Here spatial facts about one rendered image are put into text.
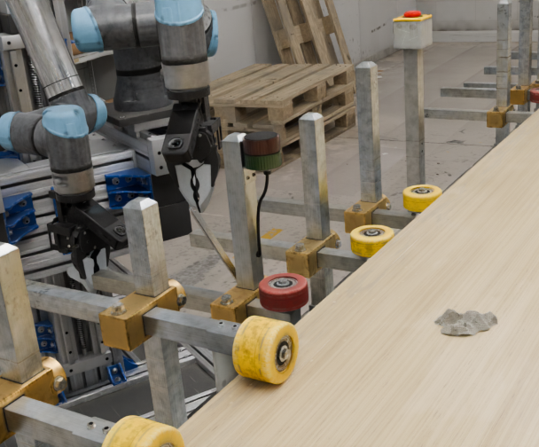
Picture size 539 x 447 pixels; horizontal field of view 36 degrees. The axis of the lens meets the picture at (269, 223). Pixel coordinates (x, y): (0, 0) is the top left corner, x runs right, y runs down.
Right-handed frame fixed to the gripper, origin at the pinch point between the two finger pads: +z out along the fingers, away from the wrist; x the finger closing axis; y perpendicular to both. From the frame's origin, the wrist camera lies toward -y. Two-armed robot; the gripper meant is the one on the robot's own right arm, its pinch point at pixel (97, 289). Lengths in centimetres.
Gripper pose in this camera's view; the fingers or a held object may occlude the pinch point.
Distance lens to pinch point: 161.3
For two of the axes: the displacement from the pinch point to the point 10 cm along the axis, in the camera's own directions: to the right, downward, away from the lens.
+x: -5.2, 3.4, -7.8
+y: -8.5, -1.5, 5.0
